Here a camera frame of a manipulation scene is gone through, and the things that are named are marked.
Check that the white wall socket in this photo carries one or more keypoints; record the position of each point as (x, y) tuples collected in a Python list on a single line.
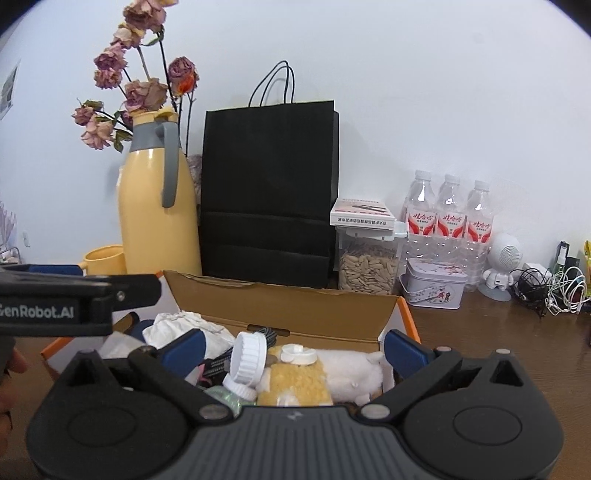
[(26, 240)]

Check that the black paper bag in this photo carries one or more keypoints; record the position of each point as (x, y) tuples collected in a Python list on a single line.
[(268, 198)]

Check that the bunch of dried pink roses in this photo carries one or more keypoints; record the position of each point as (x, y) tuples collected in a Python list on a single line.
[(143, 92)]

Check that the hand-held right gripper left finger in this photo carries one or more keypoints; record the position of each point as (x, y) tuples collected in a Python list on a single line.
[(182, 350)]

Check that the small flat white box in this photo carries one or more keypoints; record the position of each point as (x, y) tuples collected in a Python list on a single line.
[(362, 212)]

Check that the white printed tin box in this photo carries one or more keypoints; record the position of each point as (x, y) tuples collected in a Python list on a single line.
[(434, 286)]

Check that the colourful snack packet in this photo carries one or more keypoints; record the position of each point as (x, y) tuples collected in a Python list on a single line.
[(587, 258)]

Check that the yellow mug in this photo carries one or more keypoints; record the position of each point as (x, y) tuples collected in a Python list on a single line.
[(106, 261)]

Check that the clear container of seeds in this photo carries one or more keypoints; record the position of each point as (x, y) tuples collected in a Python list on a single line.
[(367, 267)]

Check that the black charger adapter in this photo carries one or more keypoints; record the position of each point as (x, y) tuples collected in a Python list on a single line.
[(565, 258)]

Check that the purple flower wall sticker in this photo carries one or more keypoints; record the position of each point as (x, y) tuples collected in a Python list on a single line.
[(7, 226)]

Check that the white robot-shaped speaker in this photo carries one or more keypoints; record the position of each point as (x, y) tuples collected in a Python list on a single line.
[(504, 258)]

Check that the person's left hand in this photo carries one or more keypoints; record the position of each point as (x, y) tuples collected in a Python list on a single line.
[(14, 364)]

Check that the red printed cardboard box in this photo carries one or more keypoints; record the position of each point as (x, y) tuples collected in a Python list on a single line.
[(277, 304)]

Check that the yellow thermos jug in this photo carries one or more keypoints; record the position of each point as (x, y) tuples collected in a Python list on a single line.
[(157, 217)]

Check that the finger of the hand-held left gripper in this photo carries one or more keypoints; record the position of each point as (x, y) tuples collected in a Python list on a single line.
[(136, 288)]

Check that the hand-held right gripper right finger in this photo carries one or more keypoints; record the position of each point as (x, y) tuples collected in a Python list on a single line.
[(406, 350)]

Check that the white jar lid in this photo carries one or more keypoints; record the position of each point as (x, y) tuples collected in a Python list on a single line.
[(247, 355)]

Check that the yellow and white plush toy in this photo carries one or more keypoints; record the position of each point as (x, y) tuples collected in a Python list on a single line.
[(300, 383)]

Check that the small white round cap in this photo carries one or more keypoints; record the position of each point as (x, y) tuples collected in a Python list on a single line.
[(298, 355)]

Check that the dark navy pouch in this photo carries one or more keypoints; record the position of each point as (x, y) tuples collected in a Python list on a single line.
[(141, 330)]

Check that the white cloth pouch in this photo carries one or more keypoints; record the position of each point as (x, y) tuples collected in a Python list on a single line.
[(175, 325)]

